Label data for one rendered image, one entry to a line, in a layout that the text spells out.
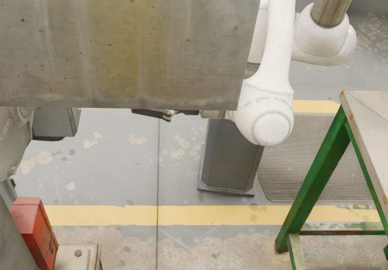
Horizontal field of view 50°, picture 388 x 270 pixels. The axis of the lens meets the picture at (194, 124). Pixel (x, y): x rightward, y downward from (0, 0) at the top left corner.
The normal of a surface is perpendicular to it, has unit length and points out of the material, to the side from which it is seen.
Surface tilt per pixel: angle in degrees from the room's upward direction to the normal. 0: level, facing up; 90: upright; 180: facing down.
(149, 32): 90
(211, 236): 0
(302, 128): 0
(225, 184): 90
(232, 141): 90
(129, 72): 90
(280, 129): 67
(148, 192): 0
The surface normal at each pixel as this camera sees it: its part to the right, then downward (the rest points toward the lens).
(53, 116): 0.04, 0.75
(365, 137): 0.07, -0.66
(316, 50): -0.29, 0.84
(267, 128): 0.05, 0.43
